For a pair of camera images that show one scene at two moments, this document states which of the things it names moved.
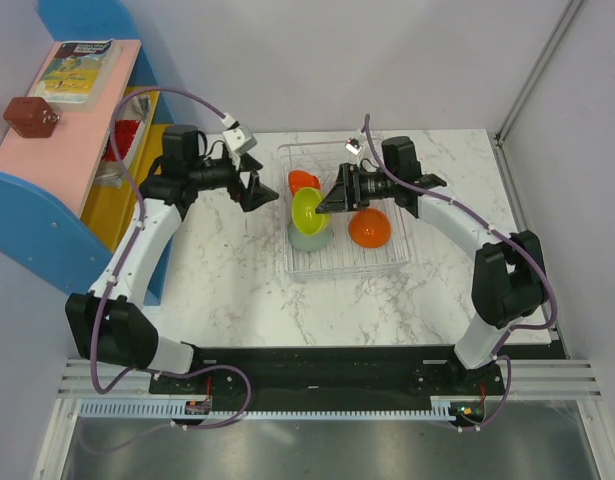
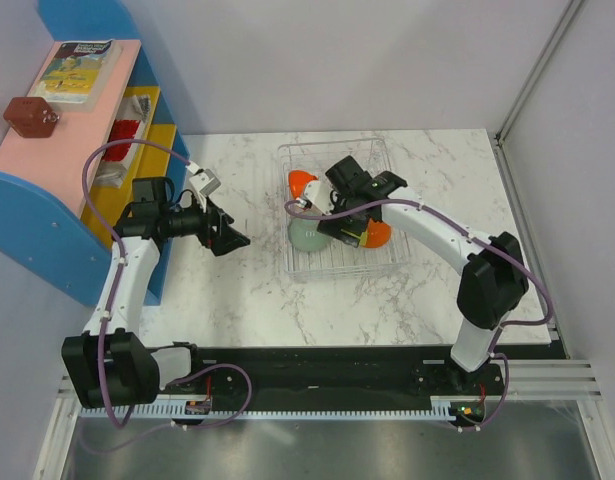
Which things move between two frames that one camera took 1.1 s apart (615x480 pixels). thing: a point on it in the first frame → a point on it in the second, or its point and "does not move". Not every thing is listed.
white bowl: (370, 228) does not move
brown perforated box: (30, 117) does not move
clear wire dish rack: (343, 257) does not move
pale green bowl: (310, 242) does not move
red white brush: (127, 131) does not move
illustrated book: (78, 74) does not move
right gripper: (345, 195) → (332, 227)
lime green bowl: (306, 220) → (362, 237)
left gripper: (257, 193) → (229, 240)
